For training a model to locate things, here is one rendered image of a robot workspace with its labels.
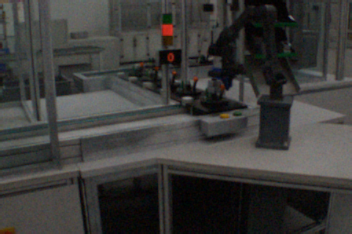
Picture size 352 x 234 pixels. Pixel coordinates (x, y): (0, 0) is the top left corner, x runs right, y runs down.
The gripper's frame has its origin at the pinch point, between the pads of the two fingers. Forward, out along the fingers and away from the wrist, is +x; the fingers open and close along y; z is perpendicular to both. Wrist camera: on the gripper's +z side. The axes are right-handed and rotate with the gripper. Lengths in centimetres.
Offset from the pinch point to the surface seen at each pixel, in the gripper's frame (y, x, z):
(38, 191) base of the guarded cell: -92, 29, 12
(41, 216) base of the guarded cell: -92, 39, 13
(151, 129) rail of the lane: -42.2, 13.6, 6.8
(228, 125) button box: -8.9, 15.3, 13.7
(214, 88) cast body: -1.7, 3.4, -8.1
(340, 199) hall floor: 131, 108, -23
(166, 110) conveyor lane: -22.1, 14.3, -20.2
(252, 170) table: -18, 24, 44
